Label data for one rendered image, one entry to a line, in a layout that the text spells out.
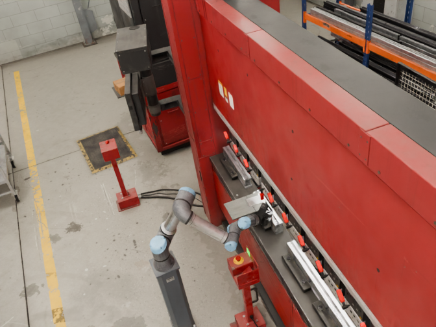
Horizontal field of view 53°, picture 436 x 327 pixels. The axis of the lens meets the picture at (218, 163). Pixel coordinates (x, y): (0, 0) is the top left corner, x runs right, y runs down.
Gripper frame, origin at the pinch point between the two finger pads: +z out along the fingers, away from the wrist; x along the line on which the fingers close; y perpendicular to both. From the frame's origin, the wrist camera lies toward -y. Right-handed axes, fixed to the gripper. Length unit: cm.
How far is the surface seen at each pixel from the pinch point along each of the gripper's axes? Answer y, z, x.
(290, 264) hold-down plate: 21.1, -16.1, 31.3
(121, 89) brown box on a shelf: -37, 49, -240
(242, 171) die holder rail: -11, 26, -49
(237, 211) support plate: 6.5, -10.6, -21.5
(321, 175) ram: -56, -76, 60
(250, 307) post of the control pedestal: 79, 3, 1
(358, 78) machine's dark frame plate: -101, -83, 67
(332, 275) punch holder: -3, -53, 71
